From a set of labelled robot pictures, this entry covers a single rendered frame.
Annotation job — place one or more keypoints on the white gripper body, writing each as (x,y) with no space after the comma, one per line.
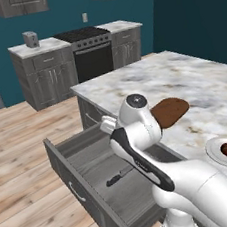
(108,124)

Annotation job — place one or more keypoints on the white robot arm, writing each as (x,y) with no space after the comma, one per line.
(192,189)

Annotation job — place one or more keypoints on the grey open drawer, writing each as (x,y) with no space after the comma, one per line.
(91,162)

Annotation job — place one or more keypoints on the brown cutting board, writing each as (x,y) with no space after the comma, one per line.
(170,111)

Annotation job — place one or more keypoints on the white plate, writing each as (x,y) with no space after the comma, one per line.
(215,153)

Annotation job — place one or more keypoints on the grey island cabinet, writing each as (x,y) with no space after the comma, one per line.
(89,113)

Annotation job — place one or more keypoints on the black and silver stove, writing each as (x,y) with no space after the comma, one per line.
(91,54)

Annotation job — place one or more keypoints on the grey base cupboards with toaster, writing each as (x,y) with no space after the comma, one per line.
(47,76)

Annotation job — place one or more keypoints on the narrow grey base cupboards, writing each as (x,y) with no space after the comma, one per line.
(127,45)

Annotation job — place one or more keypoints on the silver toaster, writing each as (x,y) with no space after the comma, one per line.
(31,39)

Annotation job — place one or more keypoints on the white wall socket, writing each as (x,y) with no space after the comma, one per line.
(85,17)

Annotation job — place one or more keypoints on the wide grey wall cupboard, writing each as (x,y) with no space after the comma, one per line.
(20,4)

